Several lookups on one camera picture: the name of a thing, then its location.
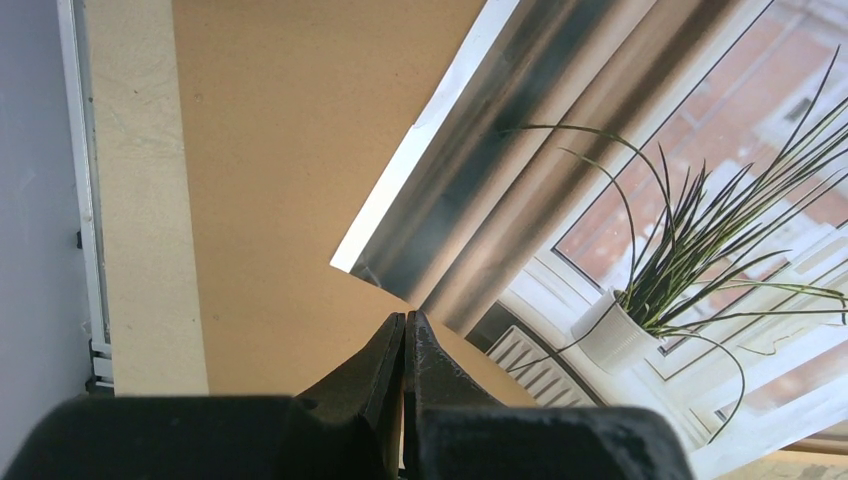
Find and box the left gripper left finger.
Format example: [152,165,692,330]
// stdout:
[5,313,405,479]

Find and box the brown backing board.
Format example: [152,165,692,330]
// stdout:
[173,1,482,395]

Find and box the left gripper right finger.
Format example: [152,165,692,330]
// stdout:
[403,311,693,479]

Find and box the aluminium rail beam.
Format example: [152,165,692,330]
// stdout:
[56,0,114,392]

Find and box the plant photo print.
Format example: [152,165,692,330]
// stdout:
[330,1,847,479]

